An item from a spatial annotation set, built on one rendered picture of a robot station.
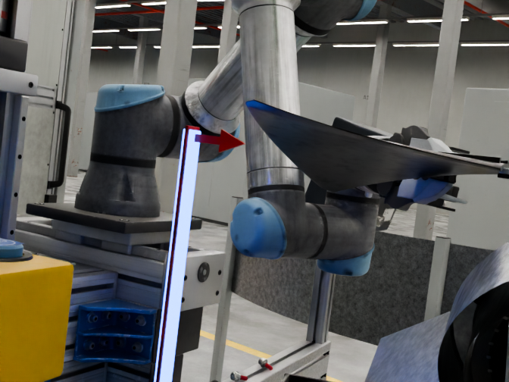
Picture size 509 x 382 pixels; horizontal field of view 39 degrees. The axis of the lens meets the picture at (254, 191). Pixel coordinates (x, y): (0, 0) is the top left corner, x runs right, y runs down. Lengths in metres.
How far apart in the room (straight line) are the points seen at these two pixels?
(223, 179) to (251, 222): 10.32
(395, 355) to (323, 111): 10.34
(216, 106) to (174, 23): 6.28
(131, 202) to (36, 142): 1.51
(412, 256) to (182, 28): 5.33
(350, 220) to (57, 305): 0.52
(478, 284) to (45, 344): 0.31
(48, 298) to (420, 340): 0.32
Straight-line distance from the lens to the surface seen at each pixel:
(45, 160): 2.78
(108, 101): 1.27
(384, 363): 0.70
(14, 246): 0.57
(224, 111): 1.28
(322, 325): 1.27
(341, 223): 0.97
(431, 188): 0.75
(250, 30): 0.98
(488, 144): 7.23
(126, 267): 1.23
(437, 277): 2.50
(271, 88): 0.95
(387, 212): 1.46
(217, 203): 11.30
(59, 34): 2.80
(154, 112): 1.28
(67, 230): 1.31
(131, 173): 1.26
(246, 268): 3.11
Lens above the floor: 1.17
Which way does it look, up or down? 3 degrees down
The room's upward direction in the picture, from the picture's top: 7 degrees clockwise
